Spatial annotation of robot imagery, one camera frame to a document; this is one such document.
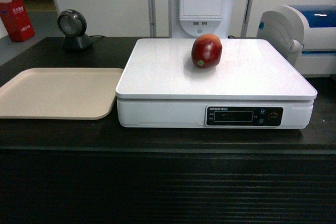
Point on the dark red mango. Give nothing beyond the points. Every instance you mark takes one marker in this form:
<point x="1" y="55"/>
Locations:
<point x="206" y="51"/>

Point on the white checkout scale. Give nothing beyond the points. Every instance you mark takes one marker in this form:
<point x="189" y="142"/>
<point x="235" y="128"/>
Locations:
<point x="253" y="87"/>

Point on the black checkout counter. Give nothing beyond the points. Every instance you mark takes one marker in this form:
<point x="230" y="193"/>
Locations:
<point x="100" y="172"/>

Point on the beige plastic tray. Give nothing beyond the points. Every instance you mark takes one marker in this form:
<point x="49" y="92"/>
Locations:
<point x="60" y="93"/>

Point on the white POS terminal stand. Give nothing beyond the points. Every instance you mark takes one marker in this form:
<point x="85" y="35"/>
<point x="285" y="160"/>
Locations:
<point x="192" y="18"/>

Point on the black barcode scanner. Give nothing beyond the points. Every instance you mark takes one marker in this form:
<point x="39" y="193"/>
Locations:
<point x="73" y="25"/>

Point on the white blue label printer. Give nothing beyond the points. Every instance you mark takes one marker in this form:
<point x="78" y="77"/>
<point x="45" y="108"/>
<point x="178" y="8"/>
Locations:
<point x="304" y="35"/>

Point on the red fire extinguisher box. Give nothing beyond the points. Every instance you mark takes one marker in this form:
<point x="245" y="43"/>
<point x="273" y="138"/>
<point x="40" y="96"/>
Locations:
<point x="16" y="20"/>

